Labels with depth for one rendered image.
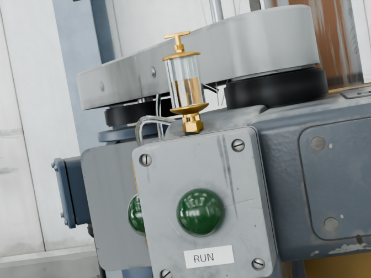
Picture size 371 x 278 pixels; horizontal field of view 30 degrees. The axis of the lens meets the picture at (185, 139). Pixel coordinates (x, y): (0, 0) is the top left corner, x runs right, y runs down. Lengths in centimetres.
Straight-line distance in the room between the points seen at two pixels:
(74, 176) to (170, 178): 50
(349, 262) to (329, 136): 33
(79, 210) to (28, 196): 533
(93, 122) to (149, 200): 505
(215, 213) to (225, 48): 22
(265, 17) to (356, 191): 18
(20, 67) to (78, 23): 89
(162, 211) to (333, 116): 13
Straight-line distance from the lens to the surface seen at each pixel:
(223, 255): 43
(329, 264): 78
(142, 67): 76
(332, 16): 96
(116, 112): 94
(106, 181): 90
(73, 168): 92
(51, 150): 611
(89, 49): 548
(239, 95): 58
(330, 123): 46
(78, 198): 92
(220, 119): 51
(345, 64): 95
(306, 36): 59
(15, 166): 626
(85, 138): 551
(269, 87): 57
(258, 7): 102
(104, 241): 91
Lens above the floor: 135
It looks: 3 degrees down
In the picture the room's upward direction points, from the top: 10 degrees counter-clockwise
